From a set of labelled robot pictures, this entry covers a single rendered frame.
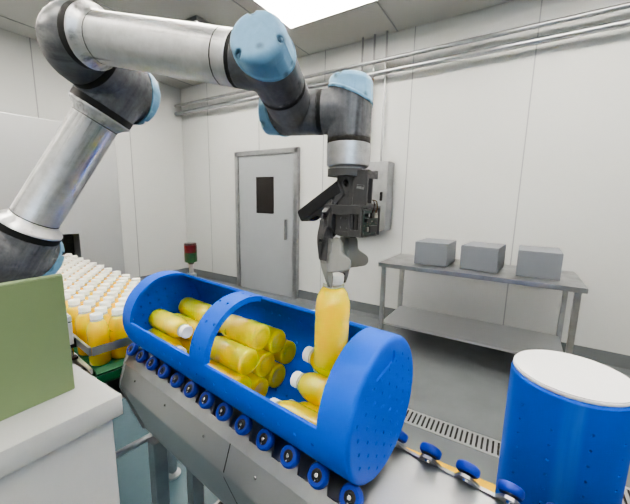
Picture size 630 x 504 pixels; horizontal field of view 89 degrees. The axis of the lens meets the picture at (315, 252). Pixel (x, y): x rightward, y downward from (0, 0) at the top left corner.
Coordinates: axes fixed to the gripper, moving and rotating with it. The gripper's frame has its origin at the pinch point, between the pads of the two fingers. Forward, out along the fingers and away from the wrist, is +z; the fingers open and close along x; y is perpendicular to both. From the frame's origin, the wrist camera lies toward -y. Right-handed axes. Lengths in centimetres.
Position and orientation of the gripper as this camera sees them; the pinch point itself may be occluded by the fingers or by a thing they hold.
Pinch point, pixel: (334, 277)
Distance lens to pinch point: 61.4
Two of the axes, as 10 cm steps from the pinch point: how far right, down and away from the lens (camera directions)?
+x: 6.2, -1.1, 7.8
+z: -0.2, 9.9, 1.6
